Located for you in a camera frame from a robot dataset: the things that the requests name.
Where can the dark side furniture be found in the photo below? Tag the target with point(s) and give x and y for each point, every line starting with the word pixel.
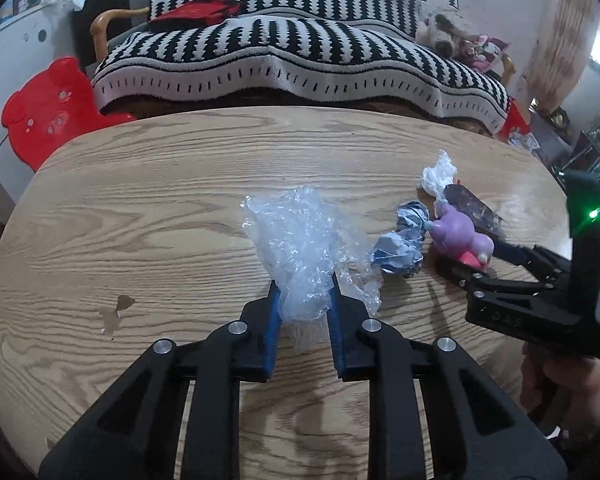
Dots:
pixel 570 140

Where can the red cloth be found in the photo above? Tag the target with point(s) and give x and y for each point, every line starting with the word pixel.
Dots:
pixel 195 14

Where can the purple pink plastic toy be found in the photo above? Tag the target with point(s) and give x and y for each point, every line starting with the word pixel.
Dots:
pixel 457 232

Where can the pink cartoon cushion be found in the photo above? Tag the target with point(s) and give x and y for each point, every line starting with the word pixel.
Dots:
pixel 487 52

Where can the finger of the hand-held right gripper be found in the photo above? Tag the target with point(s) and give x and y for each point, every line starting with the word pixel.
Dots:
pixel 490 285
pixel 535 257

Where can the white cabinet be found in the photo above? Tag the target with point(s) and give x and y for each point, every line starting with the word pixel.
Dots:
pixel 10 55

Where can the wooden sofa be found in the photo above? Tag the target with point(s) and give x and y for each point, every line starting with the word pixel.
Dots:
pixel 105 22

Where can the person's right hand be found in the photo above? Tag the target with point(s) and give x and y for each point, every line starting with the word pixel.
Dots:
pixel 575 390

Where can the crumpled white tissue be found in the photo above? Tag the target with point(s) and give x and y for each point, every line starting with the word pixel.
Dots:
pixel 439 174

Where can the black cabinet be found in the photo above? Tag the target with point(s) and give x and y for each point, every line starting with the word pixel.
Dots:
pixel 97 10

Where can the black white striped sofa cover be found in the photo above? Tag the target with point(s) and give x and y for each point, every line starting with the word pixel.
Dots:
pixel 300 55

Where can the floral curtain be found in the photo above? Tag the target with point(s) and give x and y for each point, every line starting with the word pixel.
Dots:
pixel 565 30

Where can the clear plastic bag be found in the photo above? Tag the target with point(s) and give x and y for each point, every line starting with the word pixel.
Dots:
pixel 300 240

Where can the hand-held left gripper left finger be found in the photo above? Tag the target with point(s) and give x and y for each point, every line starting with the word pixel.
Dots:
pixel 274 320

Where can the red bag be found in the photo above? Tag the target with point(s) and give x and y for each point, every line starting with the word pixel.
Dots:
pixel 514 120

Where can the crumpled blue white wrapper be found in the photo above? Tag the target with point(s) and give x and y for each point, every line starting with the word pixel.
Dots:
pixel 402 245

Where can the dark purple foil wrapper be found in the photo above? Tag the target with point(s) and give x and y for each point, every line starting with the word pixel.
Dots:
pixel 472 207

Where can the beige plush toy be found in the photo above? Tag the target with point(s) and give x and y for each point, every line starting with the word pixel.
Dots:
pixel 442 27

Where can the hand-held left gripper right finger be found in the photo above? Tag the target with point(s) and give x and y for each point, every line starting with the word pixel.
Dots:
pixel 336 325

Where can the red bear-shaped plastic chair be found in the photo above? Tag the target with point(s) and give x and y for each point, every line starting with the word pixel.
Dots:
pixel 45 110

